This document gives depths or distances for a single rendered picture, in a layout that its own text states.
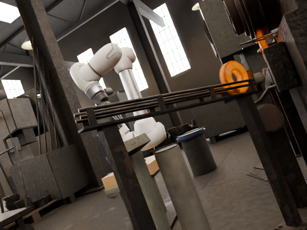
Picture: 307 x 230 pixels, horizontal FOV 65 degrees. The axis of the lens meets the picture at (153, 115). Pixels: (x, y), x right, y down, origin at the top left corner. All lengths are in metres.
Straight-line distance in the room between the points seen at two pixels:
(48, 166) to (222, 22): 3.51
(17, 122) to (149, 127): 4.86
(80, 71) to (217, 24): 3.35
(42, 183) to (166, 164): 3.13
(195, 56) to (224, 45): 7.79
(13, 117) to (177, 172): 5.43
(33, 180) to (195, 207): 3.32
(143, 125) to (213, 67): 10.29
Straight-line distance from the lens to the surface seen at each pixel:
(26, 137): 6.30
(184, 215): 1.11
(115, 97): 4.91
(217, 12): 4.43
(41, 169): 3.97
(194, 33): 12.21
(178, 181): 1.06
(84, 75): 1.26
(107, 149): 0.75
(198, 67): 11.94
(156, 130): 1.63
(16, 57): 11.61
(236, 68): 1.17
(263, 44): 1.59
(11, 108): 6.28
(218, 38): 4.30
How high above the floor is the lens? 0.64
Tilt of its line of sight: 2 degrees up
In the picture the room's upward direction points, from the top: 21 degrees counter-clockwise
